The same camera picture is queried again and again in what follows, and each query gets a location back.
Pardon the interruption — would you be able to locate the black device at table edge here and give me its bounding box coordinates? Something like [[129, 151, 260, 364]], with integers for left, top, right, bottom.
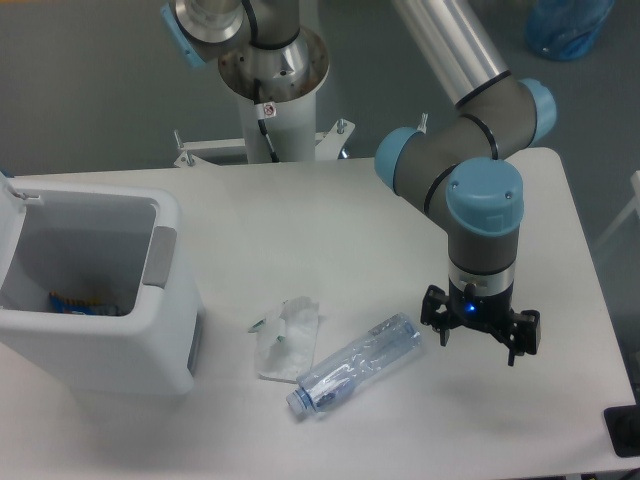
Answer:
[[603, 405, 639, 458]]

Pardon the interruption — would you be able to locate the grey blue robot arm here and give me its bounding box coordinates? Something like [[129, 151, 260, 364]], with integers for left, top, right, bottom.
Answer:
[[161, 1, 556, 357]]

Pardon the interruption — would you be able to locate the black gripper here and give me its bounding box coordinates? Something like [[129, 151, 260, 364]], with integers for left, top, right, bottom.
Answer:
[[420, 281, 541, 366]]

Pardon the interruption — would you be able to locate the blue snack packet in bin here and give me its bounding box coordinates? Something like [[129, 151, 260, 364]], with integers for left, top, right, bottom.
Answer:
[[48, 291, 123, 317]]

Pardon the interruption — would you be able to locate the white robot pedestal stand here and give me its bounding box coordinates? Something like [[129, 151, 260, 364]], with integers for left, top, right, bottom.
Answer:
[[174, 26, 355, 167]]

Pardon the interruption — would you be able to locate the black pedestal cable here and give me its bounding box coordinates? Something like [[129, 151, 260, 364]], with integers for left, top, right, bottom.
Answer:
[[252, 78, 280, 164]]

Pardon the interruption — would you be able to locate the white frame at right edge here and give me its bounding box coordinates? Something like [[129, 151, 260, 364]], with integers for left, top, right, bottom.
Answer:
[[594, 170, 640, 250]]

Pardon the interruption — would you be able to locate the white plastic wrapper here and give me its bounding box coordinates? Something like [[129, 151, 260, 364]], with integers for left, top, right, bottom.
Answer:
[[248, 296, 319, 383]]

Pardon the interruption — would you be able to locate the white plastic trash can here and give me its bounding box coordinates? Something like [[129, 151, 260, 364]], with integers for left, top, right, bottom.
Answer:
[[1, 177, 204, 395]]

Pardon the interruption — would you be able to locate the clear plastic water bottle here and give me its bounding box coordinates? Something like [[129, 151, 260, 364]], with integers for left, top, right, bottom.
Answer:
[[286, 313, 422, 418]]

